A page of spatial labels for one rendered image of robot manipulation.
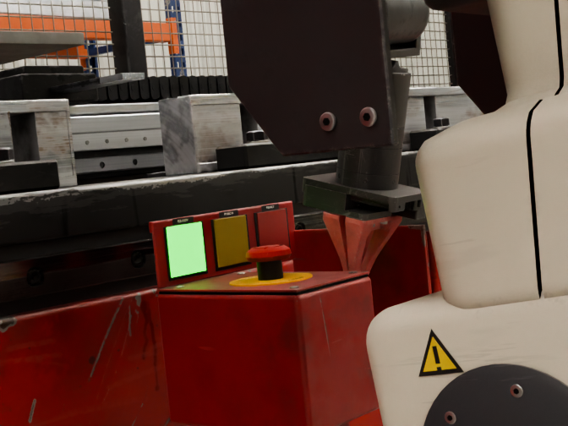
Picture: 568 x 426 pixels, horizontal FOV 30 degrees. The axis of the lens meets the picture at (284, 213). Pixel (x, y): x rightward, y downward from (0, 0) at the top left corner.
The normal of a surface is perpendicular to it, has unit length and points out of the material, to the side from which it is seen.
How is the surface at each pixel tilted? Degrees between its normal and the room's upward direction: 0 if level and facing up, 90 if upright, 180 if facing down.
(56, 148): 90
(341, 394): 90
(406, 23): 121
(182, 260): 90
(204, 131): 90
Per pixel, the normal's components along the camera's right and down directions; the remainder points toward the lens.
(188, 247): 0.77, -0.04
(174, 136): -0.68, 0.11
